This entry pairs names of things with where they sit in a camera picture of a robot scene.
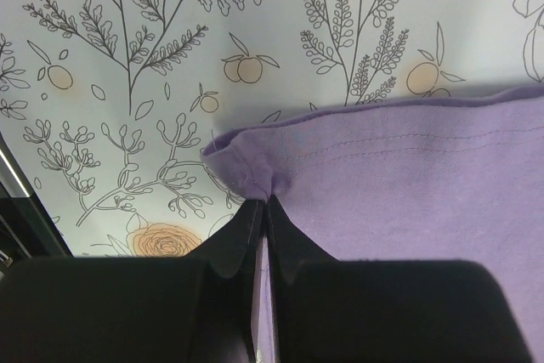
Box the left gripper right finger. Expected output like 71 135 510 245
265 198 532 362

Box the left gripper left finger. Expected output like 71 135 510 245
1 201 264 362

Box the purple t shirt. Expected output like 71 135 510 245
201 86 543 361

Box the floral table mat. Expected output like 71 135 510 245
1 0 543 256

